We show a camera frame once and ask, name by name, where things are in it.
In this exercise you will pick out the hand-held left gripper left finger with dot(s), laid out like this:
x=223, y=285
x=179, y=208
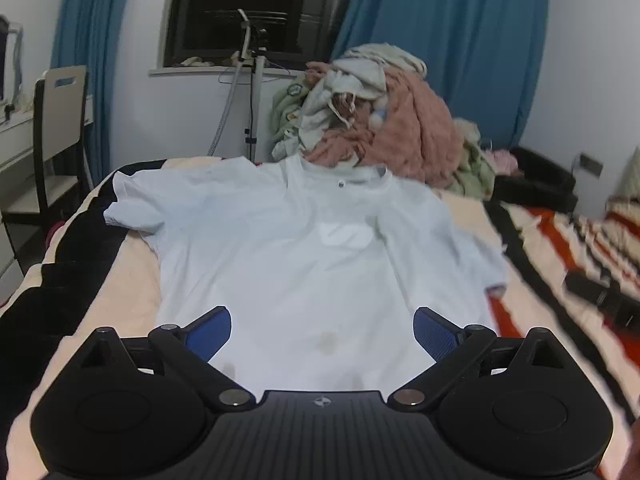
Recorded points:
x=210, y=332

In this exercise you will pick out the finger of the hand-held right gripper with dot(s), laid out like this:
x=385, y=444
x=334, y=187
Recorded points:
x=592, y=290

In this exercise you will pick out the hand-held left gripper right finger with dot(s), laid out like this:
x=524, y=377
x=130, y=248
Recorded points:
x=435, y=332

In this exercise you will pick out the white t-shirt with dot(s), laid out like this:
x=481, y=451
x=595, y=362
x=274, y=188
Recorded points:
x=280, y=270

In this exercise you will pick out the striped fleece blanket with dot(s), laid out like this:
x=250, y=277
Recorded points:
x=115, y=290

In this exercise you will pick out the cream pillow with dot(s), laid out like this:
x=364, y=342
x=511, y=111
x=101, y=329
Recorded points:
x=627, y=180

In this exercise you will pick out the small pink garment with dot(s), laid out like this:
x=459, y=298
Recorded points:
x=504, y=161

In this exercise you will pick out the pale green fleece blanket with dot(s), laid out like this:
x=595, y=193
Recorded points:
x=475, y=170

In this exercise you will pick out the pink fluffy blanket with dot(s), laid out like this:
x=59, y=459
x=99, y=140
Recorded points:
x=415, y=125

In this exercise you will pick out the green printed fleece garment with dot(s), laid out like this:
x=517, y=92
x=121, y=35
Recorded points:
x=285, y=115

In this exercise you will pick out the garment steamer stand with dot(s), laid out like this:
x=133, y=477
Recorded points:
x=257, y=90

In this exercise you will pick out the grey hoodie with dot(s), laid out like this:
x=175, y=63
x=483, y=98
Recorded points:
x=320, y=110

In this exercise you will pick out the wooden chair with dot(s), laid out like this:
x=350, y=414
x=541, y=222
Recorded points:
x=62, y=110

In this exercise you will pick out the cloths on windowsill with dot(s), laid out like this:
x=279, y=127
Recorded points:
x=200, y=61

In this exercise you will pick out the white desk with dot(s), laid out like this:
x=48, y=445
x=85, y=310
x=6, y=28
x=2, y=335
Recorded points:
x=15, y=135

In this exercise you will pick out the beige garment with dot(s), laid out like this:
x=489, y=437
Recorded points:
x=380, y=60

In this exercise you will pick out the wide blue curtain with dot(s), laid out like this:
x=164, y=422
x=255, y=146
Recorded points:
x=450, y=35

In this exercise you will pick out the dark window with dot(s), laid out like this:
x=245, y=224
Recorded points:
x=210, y=10

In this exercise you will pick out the wavy framed mirror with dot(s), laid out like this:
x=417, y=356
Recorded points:
x=11, y=60

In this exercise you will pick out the narrow blue curtain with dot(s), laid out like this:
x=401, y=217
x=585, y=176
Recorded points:
x=100, y=10

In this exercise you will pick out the black wall socket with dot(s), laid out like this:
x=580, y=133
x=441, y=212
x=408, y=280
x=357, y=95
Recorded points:
x=591, y=165

